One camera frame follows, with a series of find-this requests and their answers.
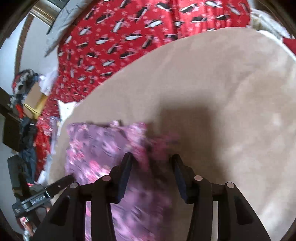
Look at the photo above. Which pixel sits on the cardboard box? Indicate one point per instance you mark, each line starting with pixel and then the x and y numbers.
pixel 34 99

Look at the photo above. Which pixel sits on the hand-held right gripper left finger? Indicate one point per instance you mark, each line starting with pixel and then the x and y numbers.
pixel 124 178

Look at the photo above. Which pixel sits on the dark blue clothes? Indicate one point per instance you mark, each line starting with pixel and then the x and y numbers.
pixel 29 146

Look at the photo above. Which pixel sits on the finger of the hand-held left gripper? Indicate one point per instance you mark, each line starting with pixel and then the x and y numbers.
pixel 60 184

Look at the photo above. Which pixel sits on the white fluffy cloth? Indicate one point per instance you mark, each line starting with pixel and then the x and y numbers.
pixel 266 23

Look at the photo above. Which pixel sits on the purple floral garment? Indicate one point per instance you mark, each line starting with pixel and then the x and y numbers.
pixel 97 150

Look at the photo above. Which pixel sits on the grey pillow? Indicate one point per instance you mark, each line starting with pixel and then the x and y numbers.
pixel 62 27

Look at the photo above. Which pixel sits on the red penguin print blanket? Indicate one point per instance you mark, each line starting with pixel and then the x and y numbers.
pixel 138 34

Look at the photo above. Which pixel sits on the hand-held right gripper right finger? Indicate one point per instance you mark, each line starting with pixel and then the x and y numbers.
pixel 180 180

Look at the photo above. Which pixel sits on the red black clothes pile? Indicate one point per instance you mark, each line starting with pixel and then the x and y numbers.
pixel 23 81

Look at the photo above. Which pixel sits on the dark wooden furniture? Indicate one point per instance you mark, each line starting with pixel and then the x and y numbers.
pixel 10 132

